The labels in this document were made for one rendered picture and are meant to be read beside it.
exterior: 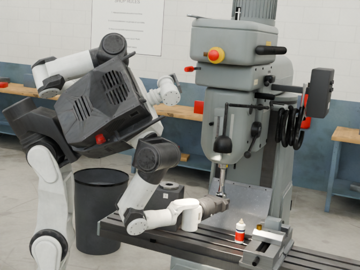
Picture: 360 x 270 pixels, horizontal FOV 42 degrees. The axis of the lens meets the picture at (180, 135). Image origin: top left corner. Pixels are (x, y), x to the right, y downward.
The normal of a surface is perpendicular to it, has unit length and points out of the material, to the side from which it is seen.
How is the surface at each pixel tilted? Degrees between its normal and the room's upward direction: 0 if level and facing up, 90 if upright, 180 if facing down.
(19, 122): 102
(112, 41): 62
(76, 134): 75
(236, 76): 90
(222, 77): 90
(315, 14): 90
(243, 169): 90
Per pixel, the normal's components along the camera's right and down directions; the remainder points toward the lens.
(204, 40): -0.39, 0.16
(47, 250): -0.01, 0.21
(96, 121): -0.46, -0.12
